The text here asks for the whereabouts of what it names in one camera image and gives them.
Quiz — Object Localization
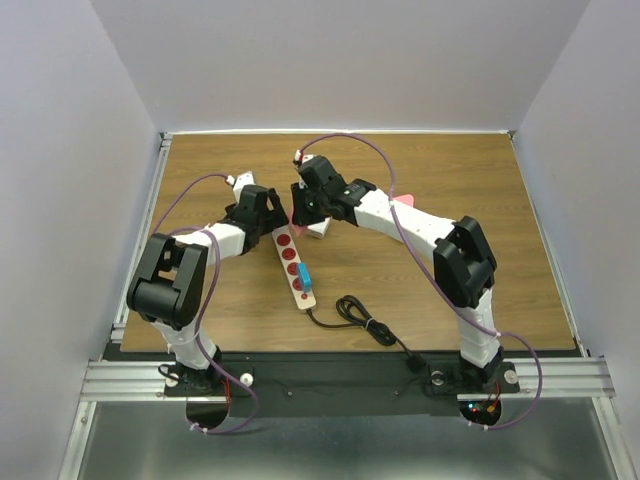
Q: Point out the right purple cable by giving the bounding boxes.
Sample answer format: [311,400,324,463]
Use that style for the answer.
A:
[294,133,543,432]

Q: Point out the black power strip cord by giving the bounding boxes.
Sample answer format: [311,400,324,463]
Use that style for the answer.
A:
[305,294,426,373]

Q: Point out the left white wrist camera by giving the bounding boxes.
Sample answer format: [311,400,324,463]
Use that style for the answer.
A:
[226,171,255,200]

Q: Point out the small pink plug adapter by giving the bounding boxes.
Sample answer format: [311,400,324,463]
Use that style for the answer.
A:
[290,223,307,236]

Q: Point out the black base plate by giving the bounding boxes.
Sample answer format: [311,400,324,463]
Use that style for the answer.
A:
[158,354,519,424]

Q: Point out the pink triangular power socket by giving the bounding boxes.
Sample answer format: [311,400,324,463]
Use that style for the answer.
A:
[393,194,415,208]

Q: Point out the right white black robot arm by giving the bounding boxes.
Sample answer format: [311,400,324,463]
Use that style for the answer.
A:
[291,152,503,390]

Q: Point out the purple cable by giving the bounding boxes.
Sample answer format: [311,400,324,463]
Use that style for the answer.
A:
[294,133,543,432]
[158,173,259,436]

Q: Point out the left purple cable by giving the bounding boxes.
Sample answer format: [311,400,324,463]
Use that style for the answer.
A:
[158,173,259,436]

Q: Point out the blue plug adapter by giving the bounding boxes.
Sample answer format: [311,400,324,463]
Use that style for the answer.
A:
[296,262,312,293]

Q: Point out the white red power strip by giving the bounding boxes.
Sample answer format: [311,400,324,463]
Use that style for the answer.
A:
[271,226,317,312]

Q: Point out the white charger block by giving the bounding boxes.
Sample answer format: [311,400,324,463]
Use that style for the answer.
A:
[305,218,330,239]

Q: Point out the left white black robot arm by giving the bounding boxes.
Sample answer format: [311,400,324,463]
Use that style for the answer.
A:
[126,185,288,394]

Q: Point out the aluminium frame rails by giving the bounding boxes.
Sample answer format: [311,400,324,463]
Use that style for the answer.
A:
[58,130,174,480]

